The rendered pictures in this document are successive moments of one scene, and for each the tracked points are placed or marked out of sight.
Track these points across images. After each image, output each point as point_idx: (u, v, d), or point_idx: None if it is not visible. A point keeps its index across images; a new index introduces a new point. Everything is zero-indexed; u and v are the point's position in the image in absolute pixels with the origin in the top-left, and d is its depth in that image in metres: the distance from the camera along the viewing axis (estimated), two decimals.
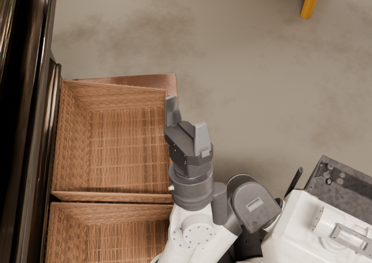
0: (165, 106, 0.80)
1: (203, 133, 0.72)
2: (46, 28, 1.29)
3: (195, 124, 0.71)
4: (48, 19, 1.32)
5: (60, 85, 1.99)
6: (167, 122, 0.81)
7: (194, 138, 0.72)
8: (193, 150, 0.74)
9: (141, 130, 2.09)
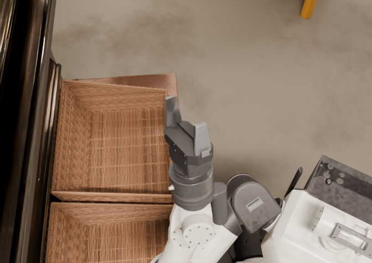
0: (165, 106, 0.80)
1: (203, 133, 0.72)
2: (46, 28, 1.29)
3: (195, 124, 0.71)
4: (48, 19, 1.32)
5: (60, 85, 1.99)
6: (167, 122, 0.81)
7: (194, 138, 0.72)
8: (193, 150, 0.74)
9: (141, 130, 2.09)
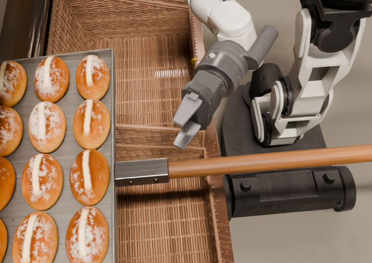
0: (176, 112, 0.73)
1: (184, 141, 0.80)
2: None
3: (174, 144, 0.79)
4: None
5: None
6: (184, 99, 0.75)
7: (179, 132, 0.81)
8: None
9: None
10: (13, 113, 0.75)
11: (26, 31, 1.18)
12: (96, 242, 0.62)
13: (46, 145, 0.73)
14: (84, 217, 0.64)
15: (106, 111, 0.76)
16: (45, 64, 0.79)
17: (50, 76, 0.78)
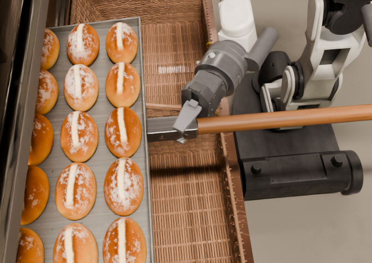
0: (176, 119, 0.75)
1: None
2: None
3: None
4: None
5: None
6: (184, 107, 0.77)
7: None
8: None
9: None
10: (49, 75, 0.80)
11: (51, 13, 1.23)
12: (133, 188, 0.67)
13: (82, 103, 0.77)
14: (122, 165, 0.69)
15: (137, 72, 0.81)
16: (77, 30, 0.84)
17: (83, 41, 0.83)
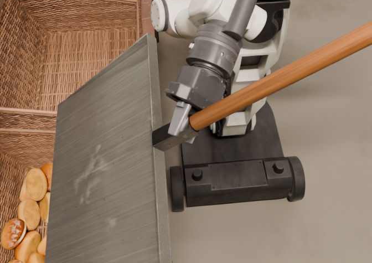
0: (170, 124, 0.76)
1: None
2: None
3: None
4: None
5: None
6: (179, 108, 0.77)
7: None
8: (190, 114, 0.80)
9: None
10: (17, 210, 1.30)
11: None
12: None
13: None
14: None
15: None
16: None
17: None
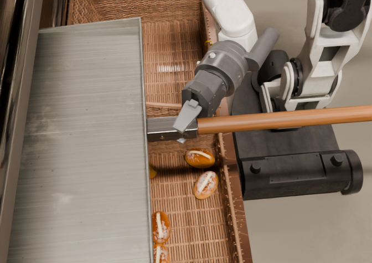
0: (176, 119, 0.75)
1: None
2: None
3: None
4: None
5: None
6: (184, 106, 0.77)
7: None
8: None
9: None
10: None
11: (48, 11, 1.22)
12: None
13: (199, 195, 1.31)
14: None
15: (196, 148, 1.40)
16: None
17: None
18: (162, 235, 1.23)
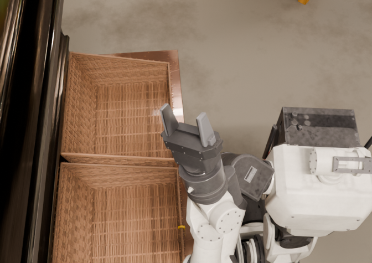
0: (161, 117, 0.78)
1: (206, 123, 0.74)
2: None
3: (196, 117, 0.73)
4: None
5: (67, 58, 2.08)
6: (168, 132, 0.80)
7: (199, 131, 0.74)
8: (201, 142, 0.75)
9: None
10: None
11: None
12: None
13: None
14: None
15: None
16: None
17: None
18: None
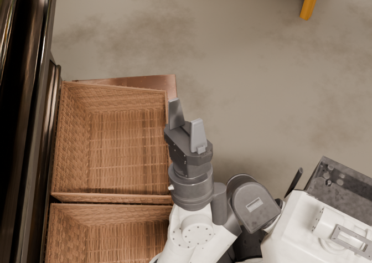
0: (168, 108, 0.79)
1: (200, 130, 0.73)
2: (45, 30, 1.29)
3: (191, 120, 0.72)
4: (48, 21, 1.33)
5: (60, 86, 1.99)
6: (170, 125, 0.80)
7: (190, 135, 0.73)
8: (189, 146, 0.75)
9: (140, 132, 2.09)
10: None
11: None
12: None
13: None
14: None
15: None
16: None
17: None
18: None
